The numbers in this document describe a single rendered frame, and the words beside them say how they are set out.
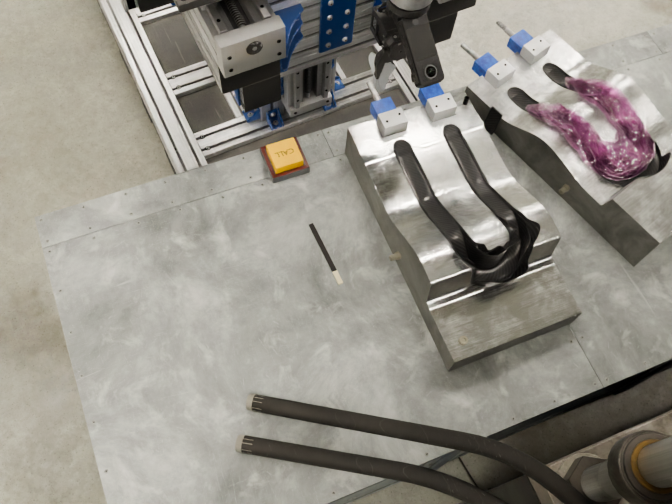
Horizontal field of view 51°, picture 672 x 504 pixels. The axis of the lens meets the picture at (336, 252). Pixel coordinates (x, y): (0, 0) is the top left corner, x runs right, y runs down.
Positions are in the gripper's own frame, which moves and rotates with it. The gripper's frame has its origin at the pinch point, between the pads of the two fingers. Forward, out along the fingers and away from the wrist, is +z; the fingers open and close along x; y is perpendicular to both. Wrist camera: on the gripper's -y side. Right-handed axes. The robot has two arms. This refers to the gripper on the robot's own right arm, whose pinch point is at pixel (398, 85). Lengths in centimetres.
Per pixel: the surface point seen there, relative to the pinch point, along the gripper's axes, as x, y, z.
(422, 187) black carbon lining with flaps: -0.4, -14.8, 13.1
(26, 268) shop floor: 93, 43, 101
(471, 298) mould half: 0.2, -38.2, 15.0
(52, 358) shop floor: 92, 12, 101
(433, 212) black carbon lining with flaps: 0.2, -20.9, 12.3
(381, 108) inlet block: 0.7, 3.1, 10.5
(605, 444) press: -13, -70, 23
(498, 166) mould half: -16.3, -15.9, 12.7
